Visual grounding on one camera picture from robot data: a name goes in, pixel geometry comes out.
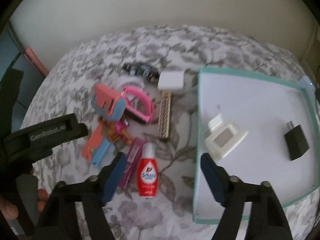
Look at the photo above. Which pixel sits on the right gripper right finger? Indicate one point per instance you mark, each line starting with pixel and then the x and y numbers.
pixel 267 219

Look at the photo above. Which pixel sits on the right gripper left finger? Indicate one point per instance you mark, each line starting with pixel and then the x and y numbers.
pixel 58 220

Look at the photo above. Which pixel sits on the black rectangular box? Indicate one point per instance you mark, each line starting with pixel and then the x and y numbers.
pixel 296 141

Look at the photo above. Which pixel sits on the white plastic clip holder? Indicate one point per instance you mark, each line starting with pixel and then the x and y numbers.
pixel 224 137

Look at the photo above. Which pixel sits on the purple tube package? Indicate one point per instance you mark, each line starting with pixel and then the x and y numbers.
pixel 133 156

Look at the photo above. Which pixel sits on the red white small bottle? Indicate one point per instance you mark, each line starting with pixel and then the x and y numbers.
pixel 147 172

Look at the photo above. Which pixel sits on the person's hand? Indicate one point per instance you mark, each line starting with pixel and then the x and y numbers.
pixel 10 211

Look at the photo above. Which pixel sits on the coral blue toy lower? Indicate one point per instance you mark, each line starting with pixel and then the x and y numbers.
pixel 96 147

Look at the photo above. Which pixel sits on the coral blue toy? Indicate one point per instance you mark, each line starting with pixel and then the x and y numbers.
pixel 108 103
pixel 96 147

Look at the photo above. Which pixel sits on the white tray teal rim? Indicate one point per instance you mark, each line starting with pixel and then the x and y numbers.
pixel 263 105

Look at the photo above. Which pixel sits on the blue cabinet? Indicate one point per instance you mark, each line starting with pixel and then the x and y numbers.
pixel 20 80

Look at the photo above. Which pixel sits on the pink brown puppy figure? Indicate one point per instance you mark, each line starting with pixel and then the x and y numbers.
pixel 115 131

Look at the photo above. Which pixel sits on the pink wooden board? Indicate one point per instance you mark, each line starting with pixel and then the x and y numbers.
pixel 35 61

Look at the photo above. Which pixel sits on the coral blue toy upper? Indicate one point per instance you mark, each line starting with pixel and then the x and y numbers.
pixel 108 103

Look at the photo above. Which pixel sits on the pink black folding brush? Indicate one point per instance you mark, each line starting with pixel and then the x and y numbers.
pixel 138 104

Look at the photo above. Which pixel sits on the floral grey blanket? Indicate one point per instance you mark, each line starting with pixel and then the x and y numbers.
pixel 68 89

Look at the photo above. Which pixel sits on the gold patterned comb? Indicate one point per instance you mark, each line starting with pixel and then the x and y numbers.
pixel 164 116

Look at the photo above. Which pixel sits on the black toy car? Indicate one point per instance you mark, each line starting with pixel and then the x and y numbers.
pixel 143 70

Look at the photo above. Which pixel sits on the white charger block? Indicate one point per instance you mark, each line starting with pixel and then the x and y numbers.
pixel 172 81

